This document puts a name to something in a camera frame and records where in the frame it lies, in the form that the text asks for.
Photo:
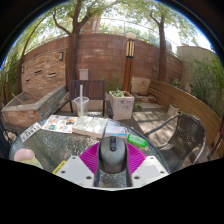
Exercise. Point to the grey computer mouse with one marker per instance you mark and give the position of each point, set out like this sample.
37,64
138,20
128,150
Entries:
113,156

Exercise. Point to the dark wicker metal chair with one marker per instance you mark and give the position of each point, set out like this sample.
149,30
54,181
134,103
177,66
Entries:
186,133

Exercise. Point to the white square planter with plant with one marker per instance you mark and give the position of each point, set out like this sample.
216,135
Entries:
121,106

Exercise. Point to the slim tree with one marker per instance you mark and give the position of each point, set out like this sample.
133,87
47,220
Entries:
162,56

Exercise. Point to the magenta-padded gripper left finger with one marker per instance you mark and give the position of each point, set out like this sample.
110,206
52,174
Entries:
75,170

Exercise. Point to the grey wall box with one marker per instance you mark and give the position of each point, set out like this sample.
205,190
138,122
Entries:
84,74

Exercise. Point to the clear plastic cup with straw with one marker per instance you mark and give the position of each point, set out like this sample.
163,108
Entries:
81,106

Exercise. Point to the open white book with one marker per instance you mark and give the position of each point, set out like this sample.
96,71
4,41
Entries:
90,126

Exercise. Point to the white plate with black letters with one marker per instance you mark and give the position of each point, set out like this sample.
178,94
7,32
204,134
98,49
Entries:
30,132

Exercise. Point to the green packet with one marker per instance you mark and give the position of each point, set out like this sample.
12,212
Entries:
137,140

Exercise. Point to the stone-clad raised basin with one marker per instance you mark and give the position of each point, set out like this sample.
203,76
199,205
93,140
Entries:
26,115

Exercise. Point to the wooden garden lamp post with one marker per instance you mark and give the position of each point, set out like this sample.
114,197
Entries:
128,70

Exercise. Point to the pale stone boulder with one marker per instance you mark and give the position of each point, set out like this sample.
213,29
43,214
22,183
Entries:
141,86

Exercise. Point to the large forked tree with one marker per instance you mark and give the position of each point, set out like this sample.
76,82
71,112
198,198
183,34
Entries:
70,63

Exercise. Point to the curved wooden bench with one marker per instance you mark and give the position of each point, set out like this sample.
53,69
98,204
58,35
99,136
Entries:
186,103

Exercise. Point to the dark wooden slatted chair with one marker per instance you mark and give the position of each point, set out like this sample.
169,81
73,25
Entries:
95,89

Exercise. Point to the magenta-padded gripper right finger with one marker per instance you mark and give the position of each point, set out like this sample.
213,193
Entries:
148,170

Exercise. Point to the round green mouse pad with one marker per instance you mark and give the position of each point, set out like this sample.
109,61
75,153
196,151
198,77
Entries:
28,158

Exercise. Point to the dark wall lamp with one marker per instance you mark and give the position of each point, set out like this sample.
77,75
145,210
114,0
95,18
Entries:
61,56
23,69

